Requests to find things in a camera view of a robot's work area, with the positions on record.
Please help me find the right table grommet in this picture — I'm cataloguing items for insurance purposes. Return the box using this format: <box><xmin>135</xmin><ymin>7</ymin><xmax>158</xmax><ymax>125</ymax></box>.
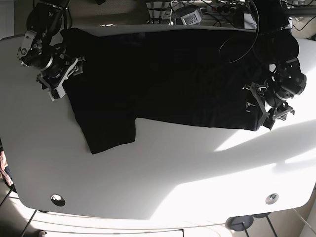
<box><xmin>265</xmin><ymin>193</ymin><xmax>279</xmax><ymax>205</ymax></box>

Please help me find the round black stand base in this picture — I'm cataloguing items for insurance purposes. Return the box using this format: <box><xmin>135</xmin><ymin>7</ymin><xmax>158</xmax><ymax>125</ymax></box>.
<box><xmin>225</xmin><ymin>215</ymin><xmax>254</xmax><ymax>232</ymax></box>

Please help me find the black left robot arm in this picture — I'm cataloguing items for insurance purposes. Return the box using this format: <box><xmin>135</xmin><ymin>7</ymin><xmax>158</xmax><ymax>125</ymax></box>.
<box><xmin>244</xmin><ymin>0</ymin><xmax>307</xmax><ymax>129</ymax></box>

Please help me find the table grommet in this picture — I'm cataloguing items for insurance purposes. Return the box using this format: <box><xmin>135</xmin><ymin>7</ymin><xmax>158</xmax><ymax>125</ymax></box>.
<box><xmin>265</xmin><ymin>193</ymin><xmax>279</xmax><ymax>205</ymax></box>
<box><xmin>50</xmin><ymin>194</ymin><xmax>66</xmax><ymax>207</ymax></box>

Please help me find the grey power adapter box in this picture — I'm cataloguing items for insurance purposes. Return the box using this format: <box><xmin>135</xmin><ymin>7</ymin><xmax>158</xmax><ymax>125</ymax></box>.
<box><xmin>243</xmin><ymin>13</ymin><xmax>257</xmax><ymax>30</ymax></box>

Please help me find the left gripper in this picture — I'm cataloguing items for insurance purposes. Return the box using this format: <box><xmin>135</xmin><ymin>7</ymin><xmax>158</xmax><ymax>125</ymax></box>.
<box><xmin>243</xmin><ymin>83</ymin><xmax>295</xmax><ymax>130</ymax></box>

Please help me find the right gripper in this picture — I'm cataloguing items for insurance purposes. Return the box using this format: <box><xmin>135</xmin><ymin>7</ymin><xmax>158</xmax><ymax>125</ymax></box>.
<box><xmin>36</xmin><ymin>56</ymin><xmax>86</xmax><ymax>93</ymax></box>

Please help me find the grey socket box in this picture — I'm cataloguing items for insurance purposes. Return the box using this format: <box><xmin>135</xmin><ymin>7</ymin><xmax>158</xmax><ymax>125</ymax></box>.
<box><xmin>176</xmin><ymin>5</ymin><xmax>203</xmax><ymax>26</ymax></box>

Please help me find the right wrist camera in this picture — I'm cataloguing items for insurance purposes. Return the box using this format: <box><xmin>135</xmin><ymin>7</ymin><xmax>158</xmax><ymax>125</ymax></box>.
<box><xmin>48</xmin><ymin>85</ymin><xmax>66</xmax><ymax>101</ymax></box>

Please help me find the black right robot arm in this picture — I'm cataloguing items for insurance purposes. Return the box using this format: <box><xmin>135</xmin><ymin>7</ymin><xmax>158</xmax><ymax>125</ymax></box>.
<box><xmin>17</xmin><ymin>0</ymin><xmax>85</xmax><ymax>101</ymax></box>

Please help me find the black looping arm cable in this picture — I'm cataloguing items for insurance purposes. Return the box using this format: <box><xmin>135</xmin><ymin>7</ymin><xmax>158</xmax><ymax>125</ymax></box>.
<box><xmin>218</xmin><ymin>0</ymin><xmax>261</xmax><ymax>64</ymax></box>

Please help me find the black T-shirt with print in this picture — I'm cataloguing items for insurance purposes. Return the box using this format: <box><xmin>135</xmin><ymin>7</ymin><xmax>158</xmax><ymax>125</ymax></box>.
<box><xmin>61</xmin><ymin>28</ymin><xmax>268</xmax><ymax>154</ymax></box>

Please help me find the left table grommet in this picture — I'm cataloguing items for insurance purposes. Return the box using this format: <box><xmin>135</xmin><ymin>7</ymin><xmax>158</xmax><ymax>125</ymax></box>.
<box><xmin>50</xmin><ymin>194</ymin><xmax>66</xmax><ymax>207</ymax></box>

